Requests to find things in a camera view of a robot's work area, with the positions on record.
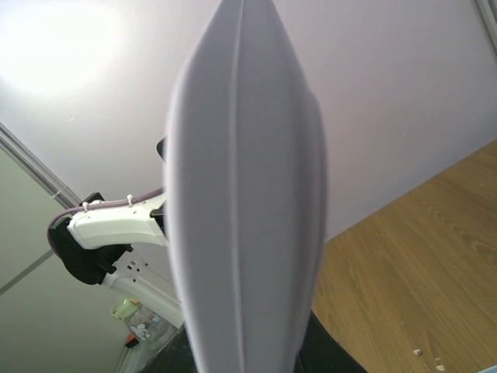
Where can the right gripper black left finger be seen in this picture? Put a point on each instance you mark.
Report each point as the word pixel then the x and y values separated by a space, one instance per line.
pixel 175 357

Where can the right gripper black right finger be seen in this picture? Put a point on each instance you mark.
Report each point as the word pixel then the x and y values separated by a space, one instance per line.
pixel 320 353

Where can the phone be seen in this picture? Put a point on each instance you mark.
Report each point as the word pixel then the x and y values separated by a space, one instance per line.
pixel 246 181

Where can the light blue phone case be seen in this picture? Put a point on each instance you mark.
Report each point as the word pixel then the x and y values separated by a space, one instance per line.
pixel 492 369

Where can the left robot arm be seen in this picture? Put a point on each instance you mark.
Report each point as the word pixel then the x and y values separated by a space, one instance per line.
pixel 95 242

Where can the clear jar with green lid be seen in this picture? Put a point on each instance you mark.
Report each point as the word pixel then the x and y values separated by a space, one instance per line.
pixel 146 325

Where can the aluminium rail frame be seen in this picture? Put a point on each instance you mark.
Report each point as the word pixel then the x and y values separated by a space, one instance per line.
pixel 18 152

